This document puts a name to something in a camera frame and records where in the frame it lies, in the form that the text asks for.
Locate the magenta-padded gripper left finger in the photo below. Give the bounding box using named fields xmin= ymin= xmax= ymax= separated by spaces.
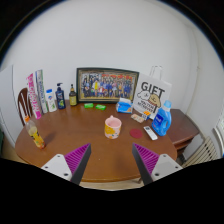
xmin=41 ymin=143 xmax=92 ymax=186

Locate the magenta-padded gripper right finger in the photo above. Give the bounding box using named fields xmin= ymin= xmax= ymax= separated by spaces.
xmin=132 ymin=143 xmax=184 ymax=186

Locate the orange juice bottle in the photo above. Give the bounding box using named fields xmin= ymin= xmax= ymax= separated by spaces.
xmin=24 ymin=115 xmax=46 ymax=150

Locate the white remote control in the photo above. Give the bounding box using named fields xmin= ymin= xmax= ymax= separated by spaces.
xmin=143 ymin=125 xmax=159 ymax=141

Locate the flat round red coaster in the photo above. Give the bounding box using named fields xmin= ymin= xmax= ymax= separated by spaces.
xmin=129 ymin=128 xmax=144 ymax=140

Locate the blue detergent bottle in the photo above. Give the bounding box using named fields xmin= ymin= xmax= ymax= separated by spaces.
xmin=151 ymin=99 xmax=173 ymax=137

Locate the small snack packet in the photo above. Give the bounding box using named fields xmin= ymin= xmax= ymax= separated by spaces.
xmin=130 ymin=113 xmax=146 ymax=124

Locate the colourful puzzle cube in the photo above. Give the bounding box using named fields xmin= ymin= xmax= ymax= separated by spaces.
xmin=141 ymin=110 xmax=152 ymax=121

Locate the brown wooden side table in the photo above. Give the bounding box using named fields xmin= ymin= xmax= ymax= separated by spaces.
xmin=166 ymin=108 xmax=201 ymax=152

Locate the pink and yellow mug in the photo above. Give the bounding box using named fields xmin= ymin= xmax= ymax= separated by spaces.
xmin=104 ymin=115 xmax=123 ymax=140

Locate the white radiator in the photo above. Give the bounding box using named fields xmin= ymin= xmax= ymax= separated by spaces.
xmin=181 ymin=135 xmax=219 ymax=168

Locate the blue tissue pack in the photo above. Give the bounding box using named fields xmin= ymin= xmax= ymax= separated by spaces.
xmin=115 ymin=97 xmax=134 ymax=114

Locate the amber pump bottle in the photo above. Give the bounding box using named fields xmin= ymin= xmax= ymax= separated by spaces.
xmin=68 ymin=83 xmax=78 ymax=107

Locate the dark blue pump bottle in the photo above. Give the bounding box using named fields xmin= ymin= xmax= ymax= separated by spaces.
xmin=55 ymin=82 xmax=67 ymax=110

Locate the white shampoo bottle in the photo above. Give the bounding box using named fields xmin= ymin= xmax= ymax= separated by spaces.
xmin=45 ymin=88 xmax=58 ymax=113

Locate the white paper gift bag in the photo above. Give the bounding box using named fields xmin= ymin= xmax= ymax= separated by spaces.
xmin=132 ymin=65 xmax=173 ymax=120

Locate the brown wooden chair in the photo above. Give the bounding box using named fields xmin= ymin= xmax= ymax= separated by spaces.
xmin=17 ymin=87 xmax=34 ymax=127

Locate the pink shuttlecock tube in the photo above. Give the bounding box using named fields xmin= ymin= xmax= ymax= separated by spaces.
xmin=26 ymin=72 xmax=43 ymax=120

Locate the white shuttlecock tube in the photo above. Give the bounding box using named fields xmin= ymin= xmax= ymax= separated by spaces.
xmin=35 ymin=69 xmax=49 ymax=115

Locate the framed group photo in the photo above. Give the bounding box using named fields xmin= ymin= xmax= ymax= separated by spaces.
xmin=76 ymin=67 xmax=140 ymax=104

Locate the white cabinet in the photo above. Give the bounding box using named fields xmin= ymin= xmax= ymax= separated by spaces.
xmin=0 ymin=64 xmax=16 ymax=148

